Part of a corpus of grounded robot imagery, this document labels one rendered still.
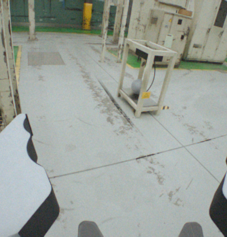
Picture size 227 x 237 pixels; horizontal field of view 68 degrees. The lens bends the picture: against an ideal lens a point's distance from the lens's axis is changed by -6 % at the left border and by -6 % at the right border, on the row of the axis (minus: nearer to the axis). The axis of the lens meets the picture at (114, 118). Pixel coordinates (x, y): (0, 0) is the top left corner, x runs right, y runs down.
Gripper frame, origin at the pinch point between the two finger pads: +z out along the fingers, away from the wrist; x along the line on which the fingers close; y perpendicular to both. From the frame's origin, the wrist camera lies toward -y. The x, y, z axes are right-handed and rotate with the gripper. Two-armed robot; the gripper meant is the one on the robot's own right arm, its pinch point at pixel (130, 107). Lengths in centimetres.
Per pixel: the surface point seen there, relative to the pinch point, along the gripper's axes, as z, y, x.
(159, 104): 187, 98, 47
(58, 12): 924, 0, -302
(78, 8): 965, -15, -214
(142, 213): 53, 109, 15
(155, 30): 423, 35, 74
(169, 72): 187, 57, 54
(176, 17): 426, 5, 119
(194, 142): 140, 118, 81
